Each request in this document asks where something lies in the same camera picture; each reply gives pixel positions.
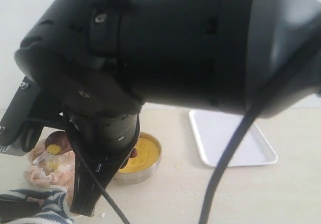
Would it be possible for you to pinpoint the yellow millet grain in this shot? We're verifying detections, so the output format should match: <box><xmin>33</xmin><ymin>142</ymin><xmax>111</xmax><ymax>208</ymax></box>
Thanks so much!
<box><xmin>44</xmin><ymin>138</ymin><xmax>160</xmax><ymax>173</ymax></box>

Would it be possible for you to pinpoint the steel bowl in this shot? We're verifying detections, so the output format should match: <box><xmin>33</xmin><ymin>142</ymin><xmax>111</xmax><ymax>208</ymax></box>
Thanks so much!
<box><xmin>114</xmin><ymin>132</ymin><xmax>162</xmax><ymax>185</ymax></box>

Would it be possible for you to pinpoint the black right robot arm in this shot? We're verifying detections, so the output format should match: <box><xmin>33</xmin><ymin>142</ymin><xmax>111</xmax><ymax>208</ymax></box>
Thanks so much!
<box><xmin>15</xmin><ymin>0</ymin><xmax>320</xmax><ymax>117</ymax></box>

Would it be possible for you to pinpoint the dark wooden spoon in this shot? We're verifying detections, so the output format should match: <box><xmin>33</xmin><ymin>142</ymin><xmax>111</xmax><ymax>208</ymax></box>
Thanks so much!
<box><xmin>45</xmin><ymin>131</ymin><xmax>137</xmax><ymax>158</ymax></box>

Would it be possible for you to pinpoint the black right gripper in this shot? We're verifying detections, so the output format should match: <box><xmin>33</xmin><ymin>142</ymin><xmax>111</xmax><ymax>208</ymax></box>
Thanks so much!
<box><xmin>15</xmin><ymin>0</ymin><xmax>150</xmax><ymax>114</ymax></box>

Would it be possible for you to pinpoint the white plastic tray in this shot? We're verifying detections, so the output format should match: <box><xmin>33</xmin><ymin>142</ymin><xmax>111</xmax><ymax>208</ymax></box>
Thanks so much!
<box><xmin>189</xmin><ymin>110</ymin><xmax>278</xmax><ymax>167</ymax></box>

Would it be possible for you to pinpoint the brown teddy bear striped sweater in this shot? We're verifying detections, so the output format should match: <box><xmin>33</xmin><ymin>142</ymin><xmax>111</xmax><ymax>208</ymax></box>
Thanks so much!
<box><xmin>1</xmin><ymin>141</ymin><xmax>77</xmax><ymax>223</ymax></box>

